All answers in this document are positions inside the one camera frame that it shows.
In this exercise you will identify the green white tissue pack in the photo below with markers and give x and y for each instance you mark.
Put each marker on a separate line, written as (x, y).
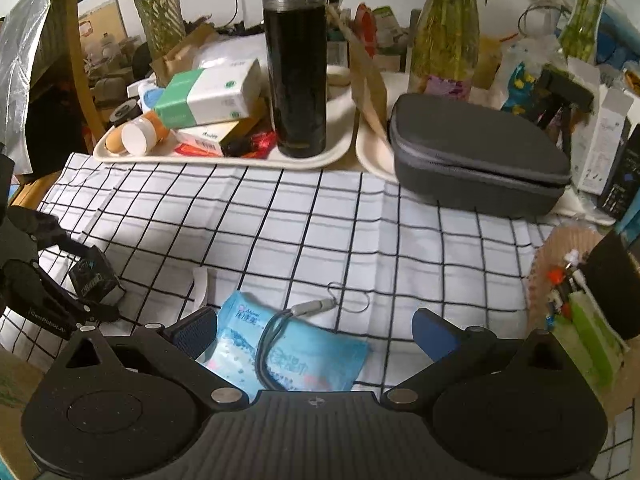
(210, 95)

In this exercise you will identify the glass vase with stems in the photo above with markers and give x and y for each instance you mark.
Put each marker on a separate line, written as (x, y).
(442, 45)

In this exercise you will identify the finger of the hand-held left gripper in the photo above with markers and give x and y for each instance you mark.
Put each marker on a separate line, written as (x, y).
(92, 314)
(50, 230)

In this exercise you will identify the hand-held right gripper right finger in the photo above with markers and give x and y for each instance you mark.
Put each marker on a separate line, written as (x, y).
(435, 332)

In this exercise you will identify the cream tray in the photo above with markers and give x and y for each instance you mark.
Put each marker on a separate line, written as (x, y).
(320, 157)
(372, 155)

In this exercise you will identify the red capped small tubes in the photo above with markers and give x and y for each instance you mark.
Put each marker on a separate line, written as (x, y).
(565, 280)

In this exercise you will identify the black thermos bottle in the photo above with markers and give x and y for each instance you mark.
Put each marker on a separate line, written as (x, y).
(295, 85)

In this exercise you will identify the black round lid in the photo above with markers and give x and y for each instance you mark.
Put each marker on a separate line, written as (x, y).
(125, 112)

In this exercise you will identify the blue wet wipes packet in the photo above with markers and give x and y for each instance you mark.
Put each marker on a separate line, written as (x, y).
(310, 355)

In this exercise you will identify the white box red print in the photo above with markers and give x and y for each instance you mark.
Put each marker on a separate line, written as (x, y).
(210, 137)

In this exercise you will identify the crumpled brown paper bag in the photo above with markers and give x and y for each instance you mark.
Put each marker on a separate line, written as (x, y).
(185, 50)

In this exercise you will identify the black white checked tablecloth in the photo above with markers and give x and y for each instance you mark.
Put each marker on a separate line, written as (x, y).
(350, 235)

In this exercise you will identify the cardboard box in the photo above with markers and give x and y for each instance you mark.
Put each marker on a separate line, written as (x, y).
(20, 425)

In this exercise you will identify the white plastic bag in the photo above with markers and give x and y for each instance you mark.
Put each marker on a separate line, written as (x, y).
(520, 52)

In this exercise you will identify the grey zip case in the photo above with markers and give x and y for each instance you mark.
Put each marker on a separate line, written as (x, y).
(475, 150)

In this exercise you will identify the white paper strip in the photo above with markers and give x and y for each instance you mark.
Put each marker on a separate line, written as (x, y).
(201, 287)

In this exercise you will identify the cork board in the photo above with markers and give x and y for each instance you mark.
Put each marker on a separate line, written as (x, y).
(102, 20)

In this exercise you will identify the orange bottle white cap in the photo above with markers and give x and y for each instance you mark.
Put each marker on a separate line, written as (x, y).
(142, 135)

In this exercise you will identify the dark tall box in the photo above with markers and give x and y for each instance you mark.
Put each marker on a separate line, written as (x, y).
(622, 175)

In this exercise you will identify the red candy wrapper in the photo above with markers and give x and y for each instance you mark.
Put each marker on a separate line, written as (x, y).
(255, 142)

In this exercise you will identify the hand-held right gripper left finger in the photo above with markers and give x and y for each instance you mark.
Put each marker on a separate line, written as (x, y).
(195, 332)

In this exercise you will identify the tan oval container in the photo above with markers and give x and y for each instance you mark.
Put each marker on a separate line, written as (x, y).
(115, 142)

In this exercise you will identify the green white small box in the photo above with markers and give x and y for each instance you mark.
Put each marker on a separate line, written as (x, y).
(389, 27)

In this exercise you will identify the white tall box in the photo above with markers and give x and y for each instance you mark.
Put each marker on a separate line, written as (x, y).
(600, 125)

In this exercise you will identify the bamboo plant in glass vase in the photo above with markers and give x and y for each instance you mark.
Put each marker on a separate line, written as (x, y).
(155, 15)
(582, 35)

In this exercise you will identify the black box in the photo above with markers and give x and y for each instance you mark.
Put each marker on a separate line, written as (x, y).
(615, 280)

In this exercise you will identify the red plastic item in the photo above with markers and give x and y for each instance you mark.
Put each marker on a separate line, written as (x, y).
(366, 27)

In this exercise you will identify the small black packet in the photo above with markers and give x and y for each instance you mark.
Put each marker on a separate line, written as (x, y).
(95, 280)

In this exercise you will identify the green packet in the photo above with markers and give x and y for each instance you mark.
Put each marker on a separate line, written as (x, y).
(595, 345)

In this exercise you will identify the silver foil bag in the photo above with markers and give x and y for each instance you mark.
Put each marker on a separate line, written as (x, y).
(20, 50)

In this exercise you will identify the black mini tripod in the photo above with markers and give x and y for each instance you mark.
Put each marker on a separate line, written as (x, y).
(565, 87)

